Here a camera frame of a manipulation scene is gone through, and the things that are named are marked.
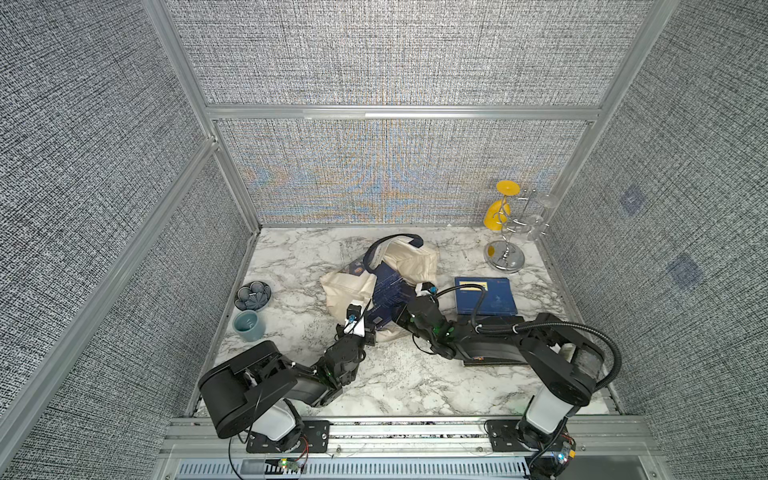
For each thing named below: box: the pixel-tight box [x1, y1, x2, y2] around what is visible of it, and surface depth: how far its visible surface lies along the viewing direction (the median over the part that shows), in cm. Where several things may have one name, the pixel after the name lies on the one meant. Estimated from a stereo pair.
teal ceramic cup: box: [232, 310, 266, 342], surface depth 90 cm
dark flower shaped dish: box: [234, 281, 273, 312], surface depth 99 cm
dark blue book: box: [455, 277, 518, 315], surface depth 99 cm
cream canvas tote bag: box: [320, 234, 439, 341], surface depth 88 cm
